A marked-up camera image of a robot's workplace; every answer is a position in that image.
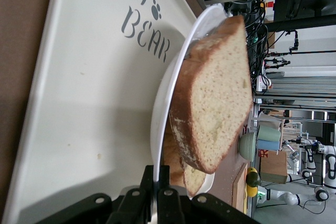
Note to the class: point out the yellow lemon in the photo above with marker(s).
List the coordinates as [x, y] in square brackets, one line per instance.
[252, 192]
[253, 170]

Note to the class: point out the light blue cup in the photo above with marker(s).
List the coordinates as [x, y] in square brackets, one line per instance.
[267, 145]

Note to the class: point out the bread slice under egg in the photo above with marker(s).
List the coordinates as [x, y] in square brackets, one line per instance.
[194, 182]

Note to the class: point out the white round plate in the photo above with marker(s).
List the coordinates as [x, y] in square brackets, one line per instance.
[160, 119]

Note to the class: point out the cream bear print tray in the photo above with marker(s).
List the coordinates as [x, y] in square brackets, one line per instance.
[78, 103]

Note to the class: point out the cardboard box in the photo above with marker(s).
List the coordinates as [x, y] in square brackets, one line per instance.
[274, 166]

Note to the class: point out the wooden cutting board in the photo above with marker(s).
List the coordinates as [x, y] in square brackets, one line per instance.
[239, 192]

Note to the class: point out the dark green avocado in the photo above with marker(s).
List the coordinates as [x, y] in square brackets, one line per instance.
[253, 180]

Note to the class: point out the black metal pole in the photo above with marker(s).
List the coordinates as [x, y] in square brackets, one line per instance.
[302, 23]

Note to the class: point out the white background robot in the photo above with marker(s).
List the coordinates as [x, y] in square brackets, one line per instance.
[330, 161]

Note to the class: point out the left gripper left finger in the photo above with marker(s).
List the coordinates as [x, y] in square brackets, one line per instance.
[136, 208]

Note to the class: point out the pale green bowl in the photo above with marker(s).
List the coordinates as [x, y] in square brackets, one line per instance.
[246, 146]

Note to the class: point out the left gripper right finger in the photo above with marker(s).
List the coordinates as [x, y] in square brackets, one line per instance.
[183, 211]

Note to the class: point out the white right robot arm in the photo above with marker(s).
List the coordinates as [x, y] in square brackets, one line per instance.
[278, 196]

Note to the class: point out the plain bread slice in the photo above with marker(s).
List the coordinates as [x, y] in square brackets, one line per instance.
[218, 103]

